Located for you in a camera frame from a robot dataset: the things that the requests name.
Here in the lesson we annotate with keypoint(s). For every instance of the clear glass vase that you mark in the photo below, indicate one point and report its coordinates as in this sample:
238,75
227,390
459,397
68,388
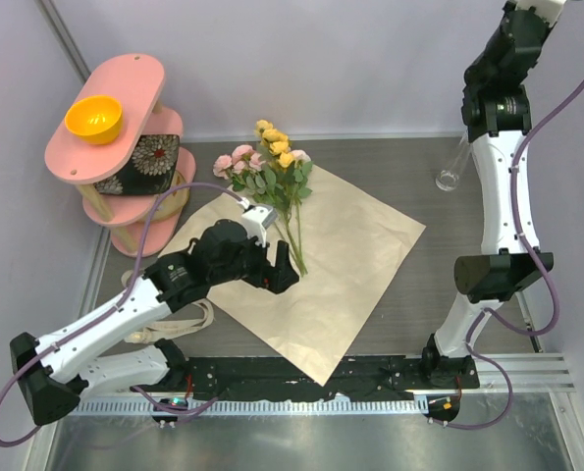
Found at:
449,177

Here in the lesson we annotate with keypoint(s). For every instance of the pink flower stem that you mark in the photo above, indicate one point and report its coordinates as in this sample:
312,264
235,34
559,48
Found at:
239,168

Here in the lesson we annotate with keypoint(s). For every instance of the yellow flower stem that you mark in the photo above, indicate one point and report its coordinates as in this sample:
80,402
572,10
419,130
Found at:
282,181

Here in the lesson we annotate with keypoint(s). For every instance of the yellow plastic bowl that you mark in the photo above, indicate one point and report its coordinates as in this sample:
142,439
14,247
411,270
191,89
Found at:
96,119

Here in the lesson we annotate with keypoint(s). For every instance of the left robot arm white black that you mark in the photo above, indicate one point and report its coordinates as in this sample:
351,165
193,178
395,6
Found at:
56,371

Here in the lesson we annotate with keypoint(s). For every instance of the black floral square plate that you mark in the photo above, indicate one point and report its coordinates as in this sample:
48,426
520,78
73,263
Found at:
149,170

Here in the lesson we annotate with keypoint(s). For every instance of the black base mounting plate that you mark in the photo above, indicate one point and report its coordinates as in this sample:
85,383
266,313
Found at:
359,378

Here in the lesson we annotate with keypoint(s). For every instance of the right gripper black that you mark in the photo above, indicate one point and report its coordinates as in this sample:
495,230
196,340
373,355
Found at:
505,9

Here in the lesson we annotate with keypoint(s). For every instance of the round cream patterned plate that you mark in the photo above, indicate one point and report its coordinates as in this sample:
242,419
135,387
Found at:
171,205

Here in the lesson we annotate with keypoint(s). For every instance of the aluminium frame rail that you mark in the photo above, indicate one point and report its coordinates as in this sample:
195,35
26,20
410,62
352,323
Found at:
528,373

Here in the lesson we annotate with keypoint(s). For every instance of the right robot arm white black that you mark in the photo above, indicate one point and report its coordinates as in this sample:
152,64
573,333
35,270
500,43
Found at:
496,111

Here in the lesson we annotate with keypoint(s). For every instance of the cream printed ribbon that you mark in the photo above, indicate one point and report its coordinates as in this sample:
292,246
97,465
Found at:
173,329

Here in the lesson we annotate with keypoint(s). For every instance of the pink wooden tiered shelf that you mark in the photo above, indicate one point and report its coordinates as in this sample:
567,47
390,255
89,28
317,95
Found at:
120,147

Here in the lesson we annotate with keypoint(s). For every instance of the orange wrapping paper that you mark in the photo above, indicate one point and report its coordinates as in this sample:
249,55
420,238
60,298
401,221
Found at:
352,245

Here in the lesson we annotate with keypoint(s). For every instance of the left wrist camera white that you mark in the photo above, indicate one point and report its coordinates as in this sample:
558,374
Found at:
256,219

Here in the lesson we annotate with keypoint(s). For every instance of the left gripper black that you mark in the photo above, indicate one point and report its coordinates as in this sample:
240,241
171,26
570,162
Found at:
281,276

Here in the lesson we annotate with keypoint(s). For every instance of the white slotted cable duct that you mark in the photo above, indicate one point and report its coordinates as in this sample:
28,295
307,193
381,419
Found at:
340,405

